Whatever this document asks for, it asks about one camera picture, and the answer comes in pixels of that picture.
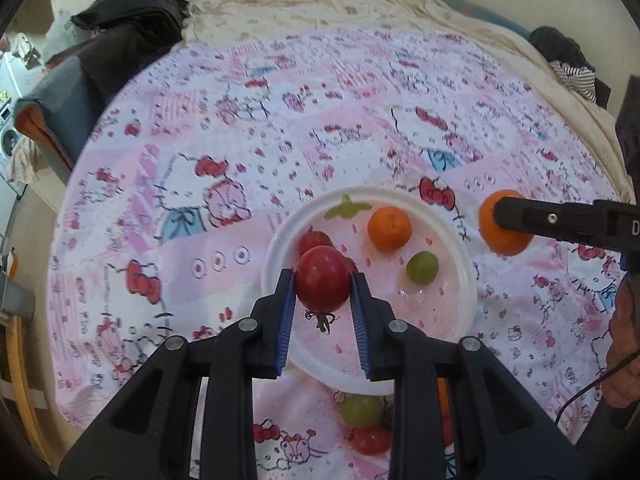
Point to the white plastic bag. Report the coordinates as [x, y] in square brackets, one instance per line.
[60, 35]

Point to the cream duvet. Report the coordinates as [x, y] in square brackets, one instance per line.
[350, 5]

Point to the pink cartoon printed blanket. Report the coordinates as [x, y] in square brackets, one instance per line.
[250, 160]

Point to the red strawberry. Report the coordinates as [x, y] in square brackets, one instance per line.
[314, 240]

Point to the blue-grey sofa armrest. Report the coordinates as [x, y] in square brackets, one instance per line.
[55, 100]

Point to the hanging beige cloth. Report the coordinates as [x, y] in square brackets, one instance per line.
[25, 47]

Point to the wooden chair frame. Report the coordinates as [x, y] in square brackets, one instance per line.
[22, 385]

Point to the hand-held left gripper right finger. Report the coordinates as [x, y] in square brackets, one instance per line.
[361, 325]

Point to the green grape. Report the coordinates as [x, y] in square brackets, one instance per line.
[422, 267]
[361, 410]

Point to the striped garment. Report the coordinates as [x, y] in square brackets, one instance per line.
[575, 79]

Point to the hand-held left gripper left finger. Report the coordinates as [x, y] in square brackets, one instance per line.
[285, 315]

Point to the blue sofa backrest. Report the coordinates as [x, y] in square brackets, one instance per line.
[480, 10]

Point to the person's right hand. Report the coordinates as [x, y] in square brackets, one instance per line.
[625, 340]

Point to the dark garment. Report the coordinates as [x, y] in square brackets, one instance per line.
[555, 42]

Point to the black jacket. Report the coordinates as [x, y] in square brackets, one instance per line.
[125, 15]

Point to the cream cloth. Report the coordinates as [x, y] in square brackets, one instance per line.
[25, 160]

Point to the dark purple grape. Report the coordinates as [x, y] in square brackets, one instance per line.
[388, 416]

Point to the white washing machine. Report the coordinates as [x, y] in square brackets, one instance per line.
[7, 125]

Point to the red cherry tomato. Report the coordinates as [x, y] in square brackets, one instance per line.
[371, 439]
[322, 280]

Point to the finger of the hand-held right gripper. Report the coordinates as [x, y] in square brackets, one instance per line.
[550, 220]

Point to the pink strawberry-shaped plate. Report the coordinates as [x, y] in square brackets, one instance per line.
[400, 320]

